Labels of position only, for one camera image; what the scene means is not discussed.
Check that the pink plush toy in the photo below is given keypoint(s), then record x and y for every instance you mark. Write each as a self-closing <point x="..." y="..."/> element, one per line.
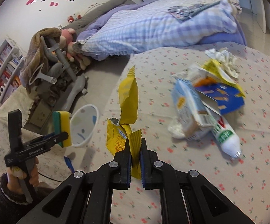
<point x="67" y="44"/>

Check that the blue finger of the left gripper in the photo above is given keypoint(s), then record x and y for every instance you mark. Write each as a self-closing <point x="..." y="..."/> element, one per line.
<point x="68" y="162"/>

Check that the folded striped cloth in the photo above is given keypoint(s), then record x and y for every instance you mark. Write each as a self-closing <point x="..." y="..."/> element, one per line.
<point x="184" y="13"/>

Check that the light blue snack wrapper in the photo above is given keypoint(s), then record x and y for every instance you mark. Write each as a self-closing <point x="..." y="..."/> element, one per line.
<point x="193" y="120"/>

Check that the white green plastic bottle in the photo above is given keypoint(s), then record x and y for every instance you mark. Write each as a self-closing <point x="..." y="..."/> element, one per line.
<point x="226" y="138"/>

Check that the yellow white snack bag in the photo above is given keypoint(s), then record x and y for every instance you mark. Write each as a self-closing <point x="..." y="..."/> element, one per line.
<point x="208" y="74"/>

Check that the cherry print mattress cover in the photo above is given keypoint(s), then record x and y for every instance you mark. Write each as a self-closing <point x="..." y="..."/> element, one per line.
<point x="244" y="181"/>

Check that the small red plush toys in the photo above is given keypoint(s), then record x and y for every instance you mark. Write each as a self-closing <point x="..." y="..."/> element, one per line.
<point x="72" y="18"/>

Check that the brown blanket on chair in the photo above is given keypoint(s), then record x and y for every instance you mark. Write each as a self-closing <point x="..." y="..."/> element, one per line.
<point x="36" y="55"/>

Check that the white polka dot trash bin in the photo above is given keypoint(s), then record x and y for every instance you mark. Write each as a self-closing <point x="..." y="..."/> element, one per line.
<point x="82" y="124"/>

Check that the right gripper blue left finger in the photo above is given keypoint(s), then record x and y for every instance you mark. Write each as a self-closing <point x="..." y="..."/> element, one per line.
<point x="122" y="177"/>

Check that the left hand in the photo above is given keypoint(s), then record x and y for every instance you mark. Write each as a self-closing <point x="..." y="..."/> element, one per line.
<point x="14" y="174"/>

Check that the blue plaid quilt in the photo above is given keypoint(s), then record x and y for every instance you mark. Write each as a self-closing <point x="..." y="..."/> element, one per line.
<point x="158" y="28"/>

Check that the cream lace cloth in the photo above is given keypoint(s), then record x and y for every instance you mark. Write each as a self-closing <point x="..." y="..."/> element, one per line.
<point x="19" y="99"/>

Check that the white door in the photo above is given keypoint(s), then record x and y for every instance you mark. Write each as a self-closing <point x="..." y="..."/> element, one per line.
<point x="261" y="10"/>

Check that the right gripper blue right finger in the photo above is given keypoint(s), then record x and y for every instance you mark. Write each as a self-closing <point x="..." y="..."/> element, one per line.
<point x="149" y="176"/>

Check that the white paper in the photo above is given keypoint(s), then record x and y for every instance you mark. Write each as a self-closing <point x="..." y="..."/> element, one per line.
<point x="226" y="59"/>

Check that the yellow green sponge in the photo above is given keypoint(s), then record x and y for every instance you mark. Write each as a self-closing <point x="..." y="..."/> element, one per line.
<point x="61" y="123"/>

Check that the grey bed headboard cushion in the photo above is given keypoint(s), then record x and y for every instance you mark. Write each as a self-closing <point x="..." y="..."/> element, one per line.
<point x="94" y="13"/>

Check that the purple blanket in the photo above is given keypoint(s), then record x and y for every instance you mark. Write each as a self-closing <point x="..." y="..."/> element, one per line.
<point x="223" y="38"/>

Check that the yellow crinkled snack wrapper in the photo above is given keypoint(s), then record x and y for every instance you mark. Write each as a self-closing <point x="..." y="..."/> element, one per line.
<point x="118" y="133"/>

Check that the white bookshelf with books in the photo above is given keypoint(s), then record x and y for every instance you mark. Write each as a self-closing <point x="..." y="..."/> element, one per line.
<point x="11" y="62"/>

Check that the blue biscuit box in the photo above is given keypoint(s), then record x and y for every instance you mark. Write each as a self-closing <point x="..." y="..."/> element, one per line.
<point x="220" y="98"/>

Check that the grey ergonomic chair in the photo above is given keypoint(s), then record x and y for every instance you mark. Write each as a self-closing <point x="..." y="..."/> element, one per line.
<point x="60" y="85"/>

